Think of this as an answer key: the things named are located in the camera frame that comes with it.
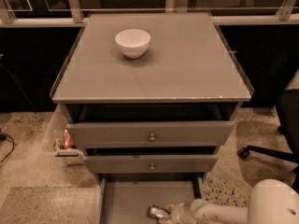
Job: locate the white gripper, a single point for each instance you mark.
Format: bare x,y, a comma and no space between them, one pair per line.
179,211

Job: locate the crushed silver redbull can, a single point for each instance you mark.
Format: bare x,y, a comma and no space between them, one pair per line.
157,212

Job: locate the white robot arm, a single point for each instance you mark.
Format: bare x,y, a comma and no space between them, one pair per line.
270,202

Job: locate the grey bottom drawer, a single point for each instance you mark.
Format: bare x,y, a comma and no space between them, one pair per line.
126,199

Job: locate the grey drawer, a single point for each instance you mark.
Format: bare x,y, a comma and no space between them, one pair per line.
150,162
126,199
163,125

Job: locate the grey top drawer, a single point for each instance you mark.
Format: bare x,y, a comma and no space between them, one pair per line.
163,125

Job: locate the grey drawer cabinet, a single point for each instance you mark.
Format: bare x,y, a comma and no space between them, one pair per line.
187,62

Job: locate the grey middle drawer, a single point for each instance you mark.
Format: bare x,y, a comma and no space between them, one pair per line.
150,162

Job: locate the orange snack packet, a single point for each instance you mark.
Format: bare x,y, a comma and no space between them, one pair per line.
68,143

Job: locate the clear plastic side bin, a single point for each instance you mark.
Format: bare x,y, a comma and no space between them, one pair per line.
53,141

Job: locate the grey floor mat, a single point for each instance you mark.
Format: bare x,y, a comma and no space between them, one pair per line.
50,205

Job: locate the black office chair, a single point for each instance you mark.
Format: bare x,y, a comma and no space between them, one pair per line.
268,141

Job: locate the white ceramic bowl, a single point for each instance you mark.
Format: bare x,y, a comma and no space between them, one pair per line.
133,43

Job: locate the metal window railing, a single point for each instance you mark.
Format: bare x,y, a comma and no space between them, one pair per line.
223,12

